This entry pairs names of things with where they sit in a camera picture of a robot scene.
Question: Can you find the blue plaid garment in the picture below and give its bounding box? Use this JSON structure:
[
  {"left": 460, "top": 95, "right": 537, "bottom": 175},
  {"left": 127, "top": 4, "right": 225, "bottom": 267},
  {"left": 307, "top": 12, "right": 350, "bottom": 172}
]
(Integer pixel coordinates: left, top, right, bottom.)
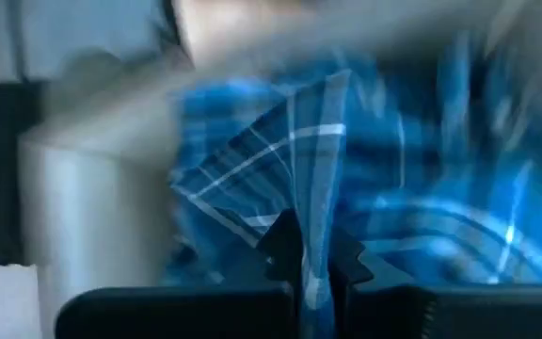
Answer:
[{"left": 165, "top": 27, "right": 542, "bottom": 339}]

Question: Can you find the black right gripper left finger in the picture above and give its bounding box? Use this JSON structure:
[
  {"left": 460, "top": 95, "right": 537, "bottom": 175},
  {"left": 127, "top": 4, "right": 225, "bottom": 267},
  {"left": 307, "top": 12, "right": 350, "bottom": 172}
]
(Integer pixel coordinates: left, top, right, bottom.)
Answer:
[{"left": 54, "top": 208, "right": 303, "bottom": 339}]

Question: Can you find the white fabric bin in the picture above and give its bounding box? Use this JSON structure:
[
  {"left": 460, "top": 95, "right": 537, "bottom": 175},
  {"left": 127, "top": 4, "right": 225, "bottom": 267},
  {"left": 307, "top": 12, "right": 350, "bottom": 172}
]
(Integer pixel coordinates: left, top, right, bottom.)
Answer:
[{"left": 16, "top": 126, "right": 181, "bottom": 339}]

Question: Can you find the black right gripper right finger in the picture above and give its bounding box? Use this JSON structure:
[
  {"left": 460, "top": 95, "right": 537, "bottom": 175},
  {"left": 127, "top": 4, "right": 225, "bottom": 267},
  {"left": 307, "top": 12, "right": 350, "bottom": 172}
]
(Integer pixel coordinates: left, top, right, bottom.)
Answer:
[{"left": 328, "top": 228, "right": 542, "bottom": 339}]

